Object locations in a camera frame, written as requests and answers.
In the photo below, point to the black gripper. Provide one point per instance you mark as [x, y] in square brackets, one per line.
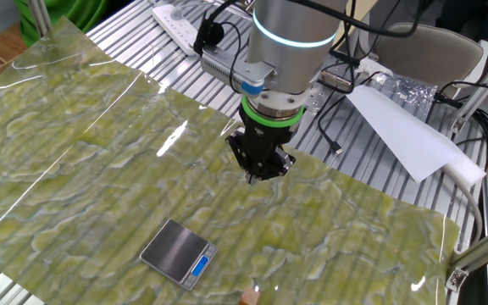
[265, 144]

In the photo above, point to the small wooden block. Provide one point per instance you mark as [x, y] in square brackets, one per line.
[249, 297]

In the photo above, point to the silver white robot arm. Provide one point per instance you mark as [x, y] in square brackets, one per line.
[290, 21]

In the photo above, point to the silver digital pocket scale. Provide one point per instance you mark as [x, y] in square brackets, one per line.
[172, 250]

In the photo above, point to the white foam block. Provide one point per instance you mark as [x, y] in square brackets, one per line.
[468, 171]

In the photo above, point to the large white paper sheet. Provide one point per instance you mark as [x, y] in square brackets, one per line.
[405, 131]

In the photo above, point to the green marble pattern mat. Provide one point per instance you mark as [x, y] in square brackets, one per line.
[100, 148]

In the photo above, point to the white power strip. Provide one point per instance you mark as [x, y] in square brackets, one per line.
[172, 21]

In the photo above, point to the clear plastic bag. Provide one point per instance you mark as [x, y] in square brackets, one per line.
[413, 91]

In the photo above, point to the green cloth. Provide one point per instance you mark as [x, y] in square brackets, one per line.
[74, 12]

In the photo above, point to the silver metal bracket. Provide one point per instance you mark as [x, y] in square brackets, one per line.
[317, 97]

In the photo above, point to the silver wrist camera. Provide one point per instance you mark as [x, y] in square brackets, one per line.
[227, 68]

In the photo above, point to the aluminium frame post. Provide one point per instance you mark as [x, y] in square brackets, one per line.
[481, 250]
[40, 17]
[485, 80]

